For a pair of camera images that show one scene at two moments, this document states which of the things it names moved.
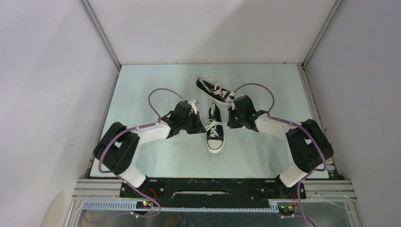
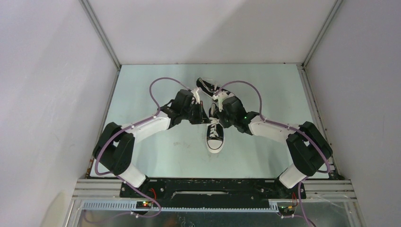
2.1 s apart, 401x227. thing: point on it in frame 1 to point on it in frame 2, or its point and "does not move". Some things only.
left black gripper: x=198 y=127 to x=201 y=117
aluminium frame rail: x=340 y=190 does not move
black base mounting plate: x=211 y=193 does not move
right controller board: x=286 y=210 does not move
